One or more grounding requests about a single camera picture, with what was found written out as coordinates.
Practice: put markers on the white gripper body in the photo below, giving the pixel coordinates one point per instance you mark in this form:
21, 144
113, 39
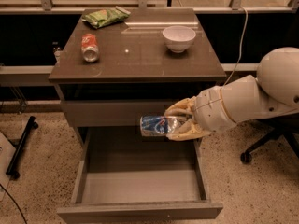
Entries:
209, 109

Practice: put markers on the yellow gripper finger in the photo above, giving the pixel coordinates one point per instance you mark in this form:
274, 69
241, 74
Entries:
188, 131
182, 107

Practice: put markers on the silver blue redbull can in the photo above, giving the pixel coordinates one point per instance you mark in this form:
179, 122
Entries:
160, 125

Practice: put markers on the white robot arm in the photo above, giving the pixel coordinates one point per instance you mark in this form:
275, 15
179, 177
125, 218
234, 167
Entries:
272, 92

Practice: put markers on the closed grey upper drawer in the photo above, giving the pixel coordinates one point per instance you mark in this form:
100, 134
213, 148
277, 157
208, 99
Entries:
111, 112

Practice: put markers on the grey drawer cabinet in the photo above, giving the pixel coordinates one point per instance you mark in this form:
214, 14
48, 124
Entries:
134, 62

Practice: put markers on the open grey middle drawer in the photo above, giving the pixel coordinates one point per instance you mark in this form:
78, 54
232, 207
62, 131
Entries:
123, 176

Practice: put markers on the red soda can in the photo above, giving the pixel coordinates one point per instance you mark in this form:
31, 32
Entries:
89, 48

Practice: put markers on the white bowl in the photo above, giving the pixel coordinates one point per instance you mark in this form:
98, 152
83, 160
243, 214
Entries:
178, 38

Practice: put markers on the green chip bag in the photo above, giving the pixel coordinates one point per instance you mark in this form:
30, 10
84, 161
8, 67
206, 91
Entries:
105, 17

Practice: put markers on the black stand leg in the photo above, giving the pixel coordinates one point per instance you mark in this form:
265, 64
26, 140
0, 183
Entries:
12, 167

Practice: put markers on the white floor board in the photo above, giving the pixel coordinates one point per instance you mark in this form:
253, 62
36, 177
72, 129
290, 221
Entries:
6, 154

